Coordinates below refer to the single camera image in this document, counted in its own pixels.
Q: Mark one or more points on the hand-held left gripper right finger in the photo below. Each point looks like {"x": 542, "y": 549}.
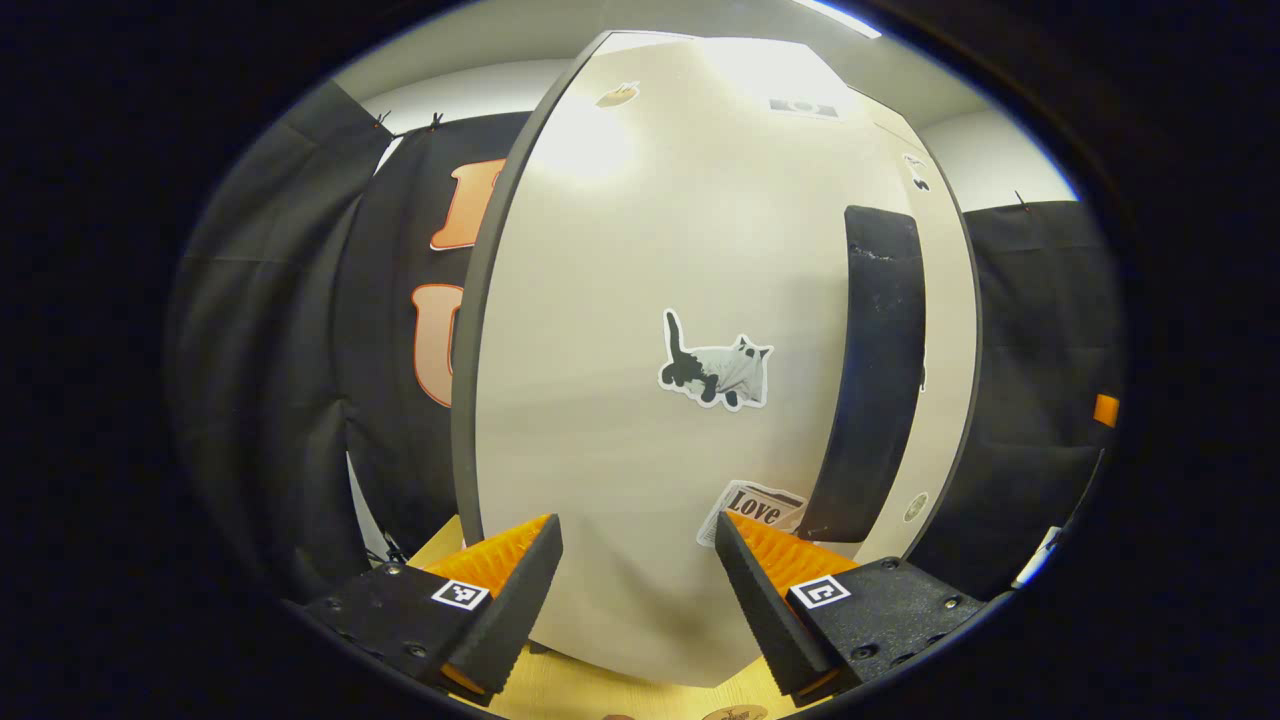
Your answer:
{"x": 760, "y": 610}

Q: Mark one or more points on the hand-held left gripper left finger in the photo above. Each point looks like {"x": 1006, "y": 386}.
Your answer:
{"x": 515, "y": 615}

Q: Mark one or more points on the white cabinet door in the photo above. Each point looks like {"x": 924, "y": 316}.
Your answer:
{"x": 945, "y": 300}

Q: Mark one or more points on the round wooden coaster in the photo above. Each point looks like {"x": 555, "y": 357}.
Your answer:
{"x": 735, "y": 713}

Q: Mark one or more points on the black backdrop cloth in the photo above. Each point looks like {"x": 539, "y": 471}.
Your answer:
{"x": 280, "y": 350}

